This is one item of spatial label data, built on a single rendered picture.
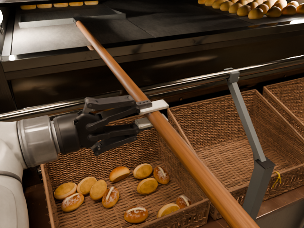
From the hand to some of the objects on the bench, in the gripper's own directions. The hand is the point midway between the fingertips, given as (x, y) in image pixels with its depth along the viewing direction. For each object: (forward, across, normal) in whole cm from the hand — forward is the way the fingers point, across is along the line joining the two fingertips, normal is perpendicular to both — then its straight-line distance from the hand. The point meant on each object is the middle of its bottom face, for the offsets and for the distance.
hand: (152, 113), depth 56 cm
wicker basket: (-2, +62, -28) cm, 68 cm away
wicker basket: (+119, +62, -27) cm, 137 cm away
